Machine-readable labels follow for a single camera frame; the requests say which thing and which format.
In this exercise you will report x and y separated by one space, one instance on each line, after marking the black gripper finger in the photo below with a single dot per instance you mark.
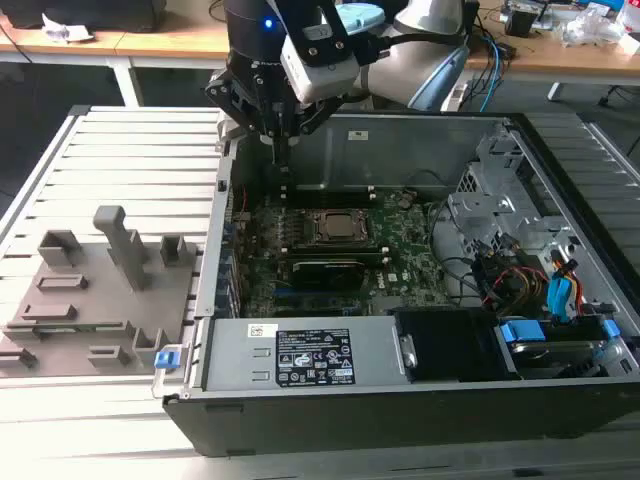
222 95
312 122

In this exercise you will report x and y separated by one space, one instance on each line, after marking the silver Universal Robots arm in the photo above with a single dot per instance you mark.
395 70

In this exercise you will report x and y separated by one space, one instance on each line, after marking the silver CPU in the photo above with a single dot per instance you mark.
345 226

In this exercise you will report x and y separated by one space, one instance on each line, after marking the silver coin battery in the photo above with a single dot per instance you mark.
404 203

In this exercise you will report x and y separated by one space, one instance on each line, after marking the black CPU socket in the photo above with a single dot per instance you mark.
345 242

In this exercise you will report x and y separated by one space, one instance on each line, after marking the white power strip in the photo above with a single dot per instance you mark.
456 95

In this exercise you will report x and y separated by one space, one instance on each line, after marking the green Dell motherboard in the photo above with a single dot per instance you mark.
400 240

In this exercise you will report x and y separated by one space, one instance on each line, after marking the black Nvidia graphics card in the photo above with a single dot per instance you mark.
325 275

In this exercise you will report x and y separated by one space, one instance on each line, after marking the black bag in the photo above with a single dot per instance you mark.
90 15

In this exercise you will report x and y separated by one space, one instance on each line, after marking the crumpled white paper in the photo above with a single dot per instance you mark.
65 30

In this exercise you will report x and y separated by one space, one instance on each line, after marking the silver metal drive cage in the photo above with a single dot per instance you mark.
480 210

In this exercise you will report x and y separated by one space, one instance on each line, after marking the small black adapter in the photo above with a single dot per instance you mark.
506 52

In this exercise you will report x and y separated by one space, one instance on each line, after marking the small black box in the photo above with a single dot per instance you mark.
521 22

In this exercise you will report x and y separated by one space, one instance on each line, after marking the grey plastic parts rack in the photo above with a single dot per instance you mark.
100 300

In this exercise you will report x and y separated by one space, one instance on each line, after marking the grey power supply unit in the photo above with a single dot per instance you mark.
235 360

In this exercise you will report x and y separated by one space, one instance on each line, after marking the blue case latch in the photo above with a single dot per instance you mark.
166 360

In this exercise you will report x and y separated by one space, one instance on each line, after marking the clear plastic bag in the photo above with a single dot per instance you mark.
590 25

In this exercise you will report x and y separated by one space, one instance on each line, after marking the black open PC case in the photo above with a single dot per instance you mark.
350 425

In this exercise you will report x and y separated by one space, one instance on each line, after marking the hard disk in blue carrier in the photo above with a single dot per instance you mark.
550 350

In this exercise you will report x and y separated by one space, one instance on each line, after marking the white bottle red label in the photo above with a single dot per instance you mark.
631 30

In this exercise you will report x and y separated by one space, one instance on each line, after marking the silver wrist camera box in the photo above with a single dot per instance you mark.
325 80

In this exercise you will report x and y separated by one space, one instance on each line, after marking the wooden desk white frame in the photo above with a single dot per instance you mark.
175 45

